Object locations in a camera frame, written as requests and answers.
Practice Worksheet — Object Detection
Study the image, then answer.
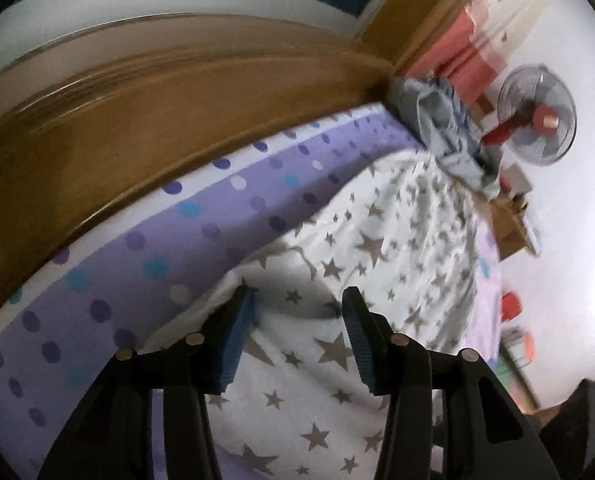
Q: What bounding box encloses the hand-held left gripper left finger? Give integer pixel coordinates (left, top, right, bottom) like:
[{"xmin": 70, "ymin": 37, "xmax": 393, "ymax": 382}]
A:
[{"xmin": 36, "ymin": 285, "xmax": 256, "ymax": 480}]

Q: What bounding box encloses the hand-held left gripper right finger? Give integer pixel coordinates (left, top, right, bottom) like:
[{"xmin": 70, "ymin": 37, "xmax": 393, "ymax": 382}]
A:
[{"xmin": 341, "ymin": 286, "xmax": 561, "ymax": 480}]

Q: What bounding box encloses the white star-print cloth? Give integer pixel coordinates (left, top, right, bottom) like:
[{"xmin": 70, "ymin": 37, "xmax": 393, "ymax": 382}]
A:
[{"xmin": 142, "ymin": 152, "xmax": 493, "ymax": 480}]

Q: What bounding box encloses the purple dotted bed sheet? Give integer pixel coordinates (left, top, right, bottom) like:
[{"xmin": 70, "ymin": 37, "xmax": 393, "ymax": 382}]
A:
[{"xmin": 0, "ymin": 105, "xmax": 508, "ymax": 480}]

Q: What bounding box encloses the wooden bedside table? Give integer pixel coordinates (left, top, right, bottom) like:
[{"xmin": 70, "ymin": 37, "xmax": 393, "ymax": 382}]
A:
[{"xmin": 490, "ymin": 165, "xmax": 541, "ymax": 261}]

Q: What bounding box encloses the light blue crumpled garment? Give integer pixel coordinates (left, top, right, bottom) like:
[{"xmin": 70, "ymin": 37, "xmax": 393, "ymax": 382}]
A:
[{"xmin": 390, "ymin": 76, "xmax": 501, "ymax": 196}]

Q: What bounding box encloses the red standing fan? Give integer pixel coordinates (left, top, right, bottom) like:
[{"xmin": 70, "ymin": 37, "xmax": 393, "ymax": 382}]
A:
[{"xmin": 480, "ymin": 64, "xmax": 577, "ymax": 167}]

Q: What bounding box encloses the red curtain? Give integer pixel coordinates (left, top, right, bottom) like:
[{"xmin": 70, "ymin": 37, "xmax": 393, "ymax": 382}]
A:
[{"xmin": 407, "ymin": 0, "xmax": 568, "ymax": 111}]

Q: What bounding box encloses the wooden bed headboard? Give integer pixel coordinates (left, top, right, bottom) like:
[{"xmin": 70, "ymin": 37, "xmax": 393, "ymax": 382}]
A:
[{"xmin": 0, "ymin": 0, "xmax": 363, "ymax": 91}]

